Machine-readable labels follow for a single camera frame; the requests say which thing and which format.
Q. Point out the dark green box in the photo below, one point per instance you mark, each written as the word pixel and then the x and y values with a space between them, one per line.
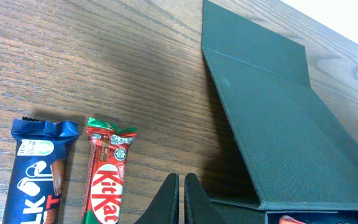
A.
pixel 301 160

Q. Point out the blue Dairy Milk bar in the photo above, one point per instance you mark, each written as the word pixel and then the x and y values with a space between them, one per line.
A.
pixel 38 174

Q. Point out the red Hacks candy bag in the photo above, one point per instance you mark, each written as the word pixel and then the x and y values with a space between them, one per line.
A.
pixel 289 220

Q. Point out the KitKat Milo chunky bar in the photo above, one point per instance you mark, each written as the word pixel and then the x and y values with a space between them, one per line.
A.
pixel 107 166

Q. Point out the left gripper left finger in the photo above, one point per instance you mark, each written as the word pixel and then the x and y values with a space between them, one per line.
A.
pixel 164 208

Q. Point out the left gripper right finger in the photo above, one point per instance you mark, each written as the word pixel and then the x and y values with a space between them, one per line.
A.
pixel 198 207

